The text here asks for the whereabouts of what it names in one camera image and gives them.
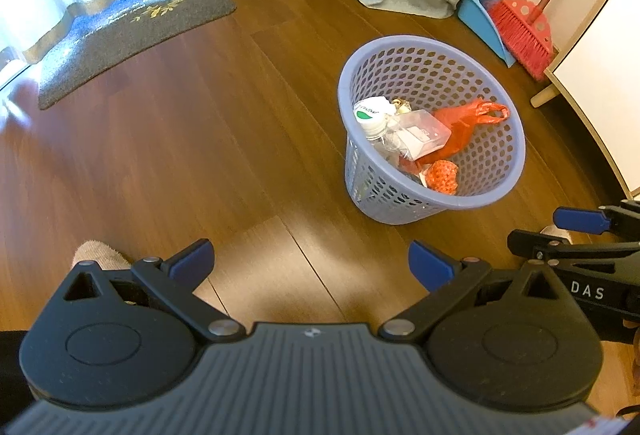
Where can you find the orange plastic bag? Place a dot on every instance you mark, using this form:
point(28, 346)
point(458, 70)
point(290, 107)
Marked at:
point(457, 125)

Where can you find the white wooden-framed board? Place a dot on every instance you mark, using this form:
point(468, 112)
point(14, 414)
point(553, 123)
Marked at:
point(605, 80)

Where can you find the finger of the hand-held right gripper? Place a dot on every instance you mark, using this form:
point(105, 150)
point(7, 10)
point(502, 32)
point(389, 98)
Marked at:
point(540, 244)
point(575, 218)

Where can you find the blue dustpan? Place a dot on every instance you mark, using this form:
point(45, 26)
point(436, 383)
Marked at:
point(475, 15)

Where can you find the white tissue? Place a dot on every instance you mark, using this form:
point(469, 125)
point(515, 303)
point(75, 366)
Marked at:
point(385, 104)

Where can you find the orange foam fruit net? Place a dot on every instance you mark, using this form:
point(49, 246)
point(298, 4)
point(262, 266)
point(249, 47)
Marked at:
point(442, 175)

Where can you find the person's left foot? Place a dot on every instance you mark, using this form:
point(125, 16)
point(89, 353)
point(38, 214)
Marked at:
point(97, 252)

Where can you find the blue plastic mesh basket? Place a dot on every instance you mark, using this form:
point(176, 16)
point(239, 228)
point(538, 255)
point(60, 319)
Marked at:
point(343, 100)

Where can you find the grey and blue doormat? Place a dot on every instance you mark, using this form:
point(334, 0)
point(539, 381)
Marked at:
point(125, 30)

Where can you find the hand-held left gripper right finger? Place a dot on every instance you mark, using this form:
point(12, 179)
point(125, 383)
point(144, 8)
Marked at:
point(427, 265)

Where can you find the clear plastic bottle white cap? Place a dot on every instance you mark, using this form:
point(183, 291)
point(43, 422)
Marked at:
point(370, 112)

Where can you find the clear plastic box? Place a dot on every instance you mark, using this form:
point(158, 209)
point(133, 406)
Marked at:
point(420, 135)

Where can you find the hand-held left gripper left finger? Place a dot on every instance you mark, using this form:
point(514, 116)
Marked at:
point(192, 260)

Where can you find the brown paper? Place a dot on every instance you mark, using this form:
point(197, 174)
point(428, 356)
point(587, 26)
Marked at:
point(401, 105)

